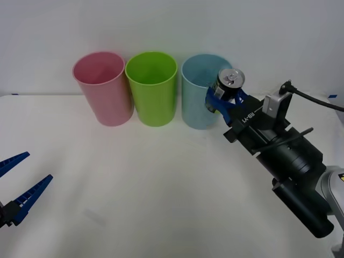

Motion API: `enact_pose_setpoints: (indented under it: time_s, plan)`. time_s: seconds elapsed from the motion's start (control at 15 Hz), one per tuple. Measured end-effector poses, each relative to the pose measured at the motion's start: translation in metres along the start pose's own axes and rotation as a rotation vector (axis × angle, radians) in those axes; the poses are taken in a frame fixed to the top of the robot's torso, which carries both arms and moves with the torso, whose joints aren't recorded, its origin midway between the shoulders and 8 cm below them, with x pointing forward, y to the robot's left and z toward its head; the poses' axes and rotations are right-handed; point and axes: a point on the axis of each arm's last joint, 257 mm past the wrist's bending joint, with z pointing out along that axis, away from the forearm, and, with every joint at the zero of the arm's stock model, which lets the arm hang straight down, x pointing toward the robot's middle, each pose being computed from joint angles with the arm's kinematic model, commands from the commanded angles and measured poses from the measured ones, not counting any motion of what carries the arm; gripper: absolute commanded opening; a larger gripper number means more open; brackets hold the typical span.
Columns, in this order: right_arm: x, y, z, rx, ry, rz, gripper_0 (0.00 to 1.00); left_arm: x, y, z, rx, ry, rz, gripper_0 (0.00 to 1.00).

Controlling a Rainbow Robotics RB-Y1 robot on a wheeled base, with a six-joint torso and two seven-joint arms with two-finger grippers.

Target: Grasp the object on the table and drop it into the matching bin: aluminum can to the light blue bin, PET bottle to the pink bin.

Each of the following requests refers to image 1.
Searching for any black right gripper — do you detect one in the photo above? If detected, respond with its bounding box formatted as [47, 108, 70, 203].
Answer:
[205, 87, 291, 156]

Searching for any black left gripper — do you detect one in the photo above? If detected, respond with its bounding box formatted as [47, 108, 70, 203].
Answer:
[0, 151, 54, 229]

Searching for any black drink can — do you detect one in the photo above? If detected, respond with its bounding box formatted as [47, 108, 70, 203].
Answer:
[207, 68, 246, 114]

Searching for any pale blue plastic bin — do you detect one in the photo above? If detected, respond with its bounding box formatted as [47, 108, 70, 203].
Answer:
[181, 53, 233, 131]

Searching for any green plastic bin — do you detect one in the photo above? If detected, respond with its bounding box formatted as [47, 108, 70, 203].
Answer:
[124, 51, 178, 127]

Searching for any pink plastic bin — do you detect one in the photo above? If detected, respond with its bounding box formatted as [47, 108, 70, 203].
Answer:
[72, 51, 134, 127]

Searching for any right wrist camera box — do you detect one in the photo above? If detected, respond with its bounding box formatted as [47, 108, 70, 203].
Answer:
[261, 90, 293, 119]

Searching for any black camera cable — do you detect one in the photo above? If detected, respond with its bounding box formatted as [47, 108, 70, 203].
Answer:
[278, 79, 344, 113]

